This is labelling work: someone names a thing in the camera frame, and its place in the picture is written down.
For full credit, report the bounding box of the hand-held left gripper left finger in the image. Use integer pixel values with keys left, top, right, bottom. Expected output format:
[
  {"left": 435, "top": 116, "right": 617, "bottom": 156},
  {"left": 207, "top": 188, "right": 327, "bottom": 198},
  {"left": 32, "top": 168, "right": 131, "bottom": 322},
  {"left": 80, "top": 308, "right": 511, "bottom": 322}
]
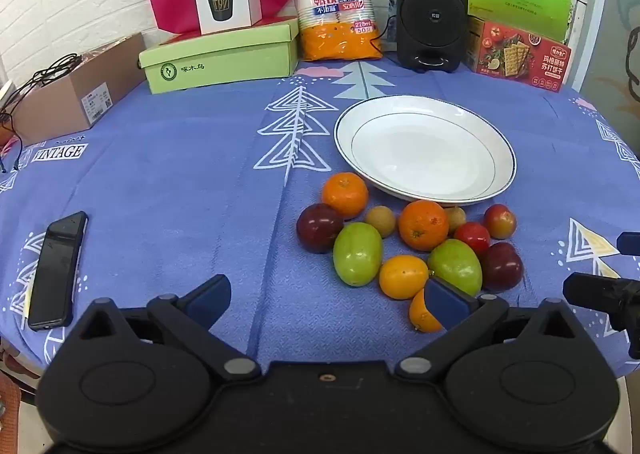
[{"left": 75, "top": 274, "right": 261, "bottom": 380}]

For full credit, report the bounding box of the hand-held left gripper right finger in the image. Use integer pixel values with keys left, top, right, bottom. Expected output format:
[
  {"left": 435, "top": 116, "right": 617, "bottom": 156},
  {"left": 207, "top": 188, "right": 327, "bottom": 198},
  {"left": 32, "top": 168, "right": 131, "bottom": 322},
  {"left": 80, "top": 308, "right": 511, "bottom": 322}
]
[{"left": 395, "top": 277, "right": 583, "bottom": 380}]

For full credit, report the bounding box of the yellow orange citrus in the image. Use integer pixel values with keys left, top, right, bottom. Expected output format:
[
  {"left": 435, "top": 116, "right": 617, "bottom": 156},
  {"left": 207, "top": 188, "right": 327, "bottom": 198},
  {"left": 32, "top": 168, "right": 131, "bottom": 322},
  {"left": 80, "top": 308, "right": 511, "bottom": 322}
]
[
  {"left": 409, "top": 289, "right": 443, "bottom": 333},
  {"left": 379, "top": 255, "right": 429, "bottom": 300}
]

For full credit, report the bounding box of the dark purple plum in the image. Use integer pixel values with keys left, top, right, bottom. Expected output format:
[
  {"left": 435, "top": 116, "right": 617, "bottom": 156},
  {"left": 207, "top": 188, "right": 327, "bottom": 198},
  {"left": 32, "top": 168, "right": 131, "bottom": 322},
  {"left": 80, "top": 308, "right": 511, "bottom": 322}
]
[
  {"left": 480, "top": 242, "right": 524, "bottom": 292},
  {"left": 296, "top": 203, "right": 345, "bottom": 254}
]

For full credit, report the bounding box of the small red tomato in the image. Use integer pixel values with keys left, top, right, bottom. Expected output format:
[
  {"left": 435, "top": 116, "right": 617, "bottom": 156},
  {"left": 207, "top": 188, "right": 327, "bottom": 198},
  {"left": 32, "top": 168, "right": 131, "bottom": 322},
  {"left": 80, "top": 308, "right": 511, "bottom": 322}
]
[{"left": 454, "top": 221, "right": 491, "bottom": 257}]

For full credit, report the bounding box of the white plate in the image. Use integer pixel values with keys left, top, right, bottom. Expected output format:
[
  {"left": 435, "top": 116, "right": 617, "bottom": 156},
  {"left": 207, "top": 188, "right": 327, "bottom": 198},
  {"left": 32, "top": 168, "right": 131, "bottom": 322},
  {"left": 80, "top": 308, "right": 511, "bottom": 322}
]
[{"left": 334, "top": 95, "right": 517, "bottom": 206}]

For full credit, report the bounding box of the orange tangerine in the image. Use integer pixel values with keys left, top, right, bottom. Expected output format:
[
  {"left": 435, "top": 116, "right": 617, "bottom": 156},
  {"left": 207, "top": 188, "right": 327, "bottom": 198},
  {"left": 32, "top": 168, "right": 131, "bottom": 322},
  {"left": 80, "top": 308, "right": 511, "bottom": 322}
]
[
  {"left": 321, "top": 173, "right": 369, "bottom": 220},
  {"left": 398, "top": 200, "right": 450, "bottom": 251}
]

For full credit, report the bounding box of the small brown longan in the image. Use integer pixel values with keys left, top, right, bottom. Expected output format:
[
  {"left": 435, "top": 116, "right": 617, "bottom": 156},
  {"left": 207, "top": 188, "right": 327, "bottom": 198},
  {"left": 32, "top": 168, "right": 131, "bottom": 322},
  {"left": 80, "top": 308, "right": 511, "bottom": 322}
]
[
  {"left": 364, "top": 205, "right": 397, "bottom": 238},
  {"left": 444, "top": 207, "right": 467, "bottom": 234}
]

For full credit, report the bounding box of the red-green small apple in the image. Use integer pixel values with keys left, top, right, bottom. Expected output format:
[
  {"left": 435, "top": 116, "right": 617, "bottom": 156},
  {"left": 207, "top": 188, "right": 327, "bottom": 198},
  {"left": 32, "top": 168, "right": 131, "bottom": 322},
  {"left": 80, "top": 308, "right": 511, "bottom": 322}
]
[{"left": 483, "top": 203, "right": 517, "bottom": 239}]

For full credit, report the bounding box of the blue printed tablecloth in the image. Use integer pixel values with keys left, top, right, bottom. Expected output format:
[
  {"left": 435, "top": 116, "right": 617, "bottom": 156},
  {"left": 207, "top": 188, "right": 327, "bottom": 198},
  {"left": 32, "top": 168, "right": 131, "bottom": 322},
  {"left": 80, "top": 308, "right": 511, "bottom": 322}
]
[{"left": 0, "top": 57, "right": 640, "bottom": 380}]

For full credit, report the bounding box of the black smartphone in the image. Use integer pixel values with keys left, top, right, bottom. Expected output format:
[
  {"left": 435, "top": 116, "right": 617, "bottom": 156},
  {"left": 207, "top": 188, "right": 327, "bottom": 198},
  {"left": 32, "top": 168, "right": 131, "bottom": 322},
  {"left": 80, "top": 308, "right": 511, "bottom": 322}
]
[{"left": 27, "top": 211, "right": 89, "bottom": 331}]

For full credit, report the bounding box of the red cracker box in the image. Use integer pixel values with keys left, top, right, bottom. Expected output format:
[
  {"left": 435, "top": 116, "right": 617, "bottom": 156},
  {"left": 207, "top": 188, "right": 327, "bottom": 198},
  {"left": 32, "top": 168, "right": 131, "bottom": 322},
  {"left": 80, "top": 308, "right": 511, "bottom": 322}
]
[{"left": 467, "top": 16, "right": 572, "bottom": 94}]

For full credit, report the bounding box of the orange woven item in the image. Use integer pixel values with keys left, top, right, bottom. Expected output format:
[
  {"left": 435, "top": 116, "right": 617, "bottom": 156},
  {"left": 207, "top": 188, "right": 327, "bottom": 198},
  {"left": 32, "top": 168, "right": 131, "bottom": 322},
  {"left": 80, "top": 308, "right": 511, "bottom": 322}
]
[{"left": 0, "top": 374, "right": 21, "bottom": 454}]

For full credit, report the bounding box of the green shoebox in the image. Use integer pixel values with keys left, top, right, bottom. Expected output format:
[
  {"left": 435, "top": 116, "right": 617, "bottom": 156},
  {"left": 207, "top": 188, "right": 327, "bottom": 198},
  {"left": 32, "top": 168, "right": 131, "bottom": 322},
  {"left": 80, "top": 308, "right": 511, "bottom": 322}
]
[{"left": 138, "top": 17, "right": 300, "bottom": 95}]

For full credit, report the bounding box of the labelled cardboard box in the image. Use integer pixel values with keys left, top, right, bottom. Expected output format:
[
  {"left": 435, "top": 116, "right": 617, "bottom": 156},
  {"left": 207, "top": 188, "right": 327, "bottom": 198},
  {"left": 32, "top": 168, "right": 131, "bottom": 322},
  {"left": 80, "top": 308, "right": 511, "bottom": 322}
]
[{"left": 10, "top": 33, "right": 147, "bottom": 147}]

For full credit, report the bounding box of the black speaker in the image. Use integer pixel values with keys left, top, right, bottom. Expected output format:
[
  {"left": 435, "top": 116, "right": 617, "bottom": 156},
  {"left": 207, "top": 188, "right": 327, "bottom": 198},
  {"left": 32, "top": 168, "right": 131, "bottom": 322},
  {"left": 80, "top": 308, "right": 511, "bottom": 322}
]
[{"left": 396, "top": 0, "right": 469, "bottom": 74}]

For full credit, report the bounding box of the black cable bundle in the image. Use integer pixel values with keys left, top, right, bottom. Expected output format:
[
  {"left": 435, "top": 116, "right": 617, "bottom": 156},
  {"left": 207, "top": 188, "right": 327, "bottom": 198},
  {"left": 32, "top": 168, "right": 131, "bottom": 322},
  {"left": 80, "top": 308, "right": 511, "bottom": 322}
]
[{"left": 0, "top": 53, "right": 81, "bottom": 172}]

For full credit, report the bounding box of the black speaker cable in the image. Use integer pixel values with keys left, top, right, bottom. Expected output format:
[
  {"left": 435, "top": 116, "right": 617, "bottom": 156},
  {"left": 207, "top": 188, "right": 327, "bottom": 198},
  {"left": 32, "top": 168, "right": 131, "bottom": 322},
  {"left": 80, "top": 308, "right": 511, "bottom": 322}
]
[{"left": 372, "top": 14, "right": 401, "bottom": 60}]

